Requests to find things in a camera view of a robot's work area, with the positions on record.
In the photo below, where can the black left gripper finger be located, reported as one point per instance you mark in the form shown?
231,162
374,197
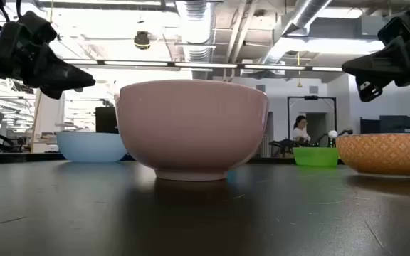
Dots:
52,93
62,76

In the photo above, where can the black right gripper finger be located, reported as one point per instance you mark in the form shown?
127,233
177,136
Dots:
368,89
383,64

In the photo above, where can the blue bowl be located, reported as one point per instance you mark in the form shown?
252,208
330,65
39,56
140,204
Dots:
89,147

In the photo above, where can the orange patterned bowl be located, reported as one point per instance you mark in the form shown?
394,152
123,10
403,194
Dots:
386,153

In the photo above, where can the green plastic bowl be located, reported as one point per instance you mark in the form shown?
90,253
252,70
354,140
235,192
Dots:
315,156

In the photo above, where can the black background robot arm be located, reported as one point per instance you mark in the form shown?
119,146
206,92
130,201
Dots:
283,144

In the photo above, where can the small dark monitor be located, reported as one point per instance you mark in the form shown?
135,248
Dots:
369,126

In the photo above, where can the wide dark monitor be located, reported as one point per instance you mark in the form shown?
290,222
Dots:
396,123

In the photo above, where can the white ball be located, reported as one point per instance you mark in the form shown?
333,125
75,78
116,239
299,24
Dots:
332,134

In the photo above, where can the black computer monitor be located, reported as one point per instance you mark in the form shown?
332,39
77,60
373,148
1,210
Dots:
106,119

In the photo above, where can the person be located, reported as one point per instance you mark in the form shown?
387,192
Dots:
300,131

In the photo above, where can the dark ceiling lamp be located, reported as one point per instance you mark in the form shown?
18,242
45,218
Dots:
142,40

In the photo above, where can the large pink ceramic bowl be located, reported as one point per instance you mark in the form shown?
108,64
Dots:
190,131

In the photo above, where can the grey wall vent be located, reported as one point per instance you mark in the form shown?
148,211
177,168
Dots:
313,89

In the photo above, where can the black metal frame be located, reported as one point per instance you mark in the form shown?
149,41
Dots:
311,98

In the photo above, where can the silver ceiling duct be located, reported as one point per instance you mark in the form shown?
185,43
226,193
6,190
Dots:
299,21

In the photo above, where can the ribbed ceiling duct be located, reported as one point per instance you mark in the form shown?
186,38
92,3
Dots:
196,21

